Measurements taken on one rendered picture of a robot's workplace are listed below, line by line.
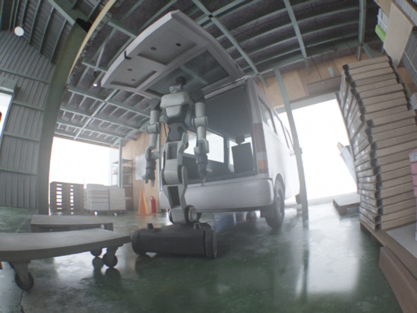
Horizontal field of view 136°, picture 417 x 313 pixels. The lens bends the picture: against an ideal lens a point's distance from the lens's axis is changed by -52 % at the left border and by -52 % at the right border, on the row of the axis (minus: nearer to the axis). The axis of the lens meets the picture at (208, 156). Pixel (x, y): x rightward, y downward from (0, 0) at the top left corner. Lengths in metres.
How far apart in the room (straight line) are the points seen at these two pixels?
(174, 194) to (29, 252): 1.06
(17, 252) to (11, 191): 6.45
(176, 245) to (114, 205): 4.12
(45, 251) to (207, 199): 1.45
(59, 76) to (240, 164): 4.83
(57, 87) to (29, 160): 3.39
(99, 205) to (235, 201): 4.01
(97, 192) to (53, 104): 2.48
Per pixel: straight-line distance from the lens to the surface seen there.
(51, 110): 4.50
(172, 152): 1.43
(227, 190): 1.66
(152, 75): 2.11
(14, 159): 7.39
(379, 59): 1.39
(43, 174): 4.13
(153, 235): 1.25
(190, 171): 2.78
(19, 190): 7.26
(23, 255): 0.89
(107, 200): 5.11
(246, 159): 3.76
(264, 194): 1.56
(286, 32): 3.41
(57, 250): 0.93
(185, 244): 1.18
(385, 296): 0.75
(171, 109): 1.56
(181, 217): 1.40
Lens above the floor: 0.43
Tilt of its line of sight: 13 degrees up
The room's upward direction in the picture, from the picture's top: 4 degrees counter-clockwise
